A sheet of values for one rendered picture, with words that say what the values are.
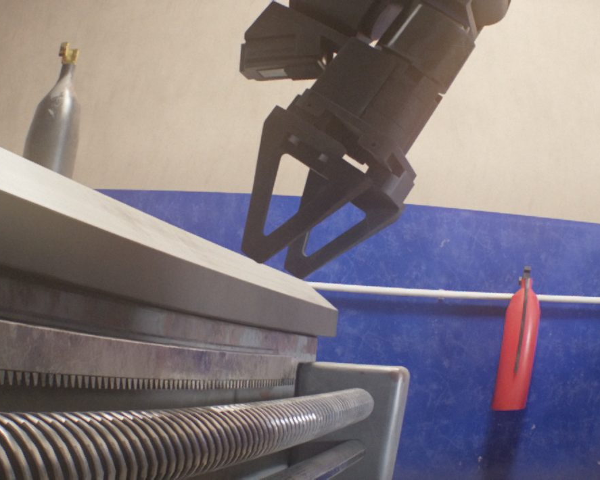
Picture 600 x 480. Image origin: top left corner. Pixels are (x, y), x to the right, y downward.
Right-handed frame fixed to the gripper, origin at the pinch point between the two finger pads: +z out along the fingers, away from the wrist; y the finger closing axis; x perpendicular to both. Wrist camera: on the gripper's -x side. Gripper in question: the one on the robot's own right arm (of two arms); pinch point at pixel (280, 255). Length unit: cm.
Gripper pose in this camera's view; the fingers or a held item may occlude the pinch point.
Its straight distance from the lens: 59.6
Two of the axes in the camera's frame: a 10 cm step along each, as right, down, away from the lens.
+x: 7.9, 5.5, -2.6
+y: -2.3, -1.2, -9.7
